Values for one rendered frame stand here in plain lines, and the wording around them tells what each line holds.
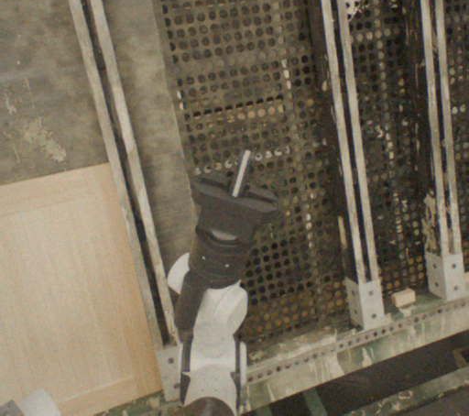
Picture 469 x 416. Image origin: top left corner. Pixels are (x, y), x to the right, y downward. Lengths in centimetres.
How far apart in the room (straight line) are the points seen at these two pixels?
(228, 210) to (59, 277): 57
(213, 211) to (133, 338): 60
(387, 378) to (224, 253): 173
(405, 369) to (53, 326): 164
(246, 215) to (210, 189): 6
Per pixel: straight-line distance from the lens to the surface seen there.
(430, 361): 241
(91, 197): 105
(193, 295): 68
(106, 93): 101
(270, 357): 125
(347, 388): 225
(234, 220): 63
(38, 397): 68
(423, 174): 133
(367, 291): 127
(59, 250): 108
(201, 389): 84
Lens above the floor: 203
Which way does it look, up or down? 43 degrees down
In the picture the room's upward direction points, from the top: straight up
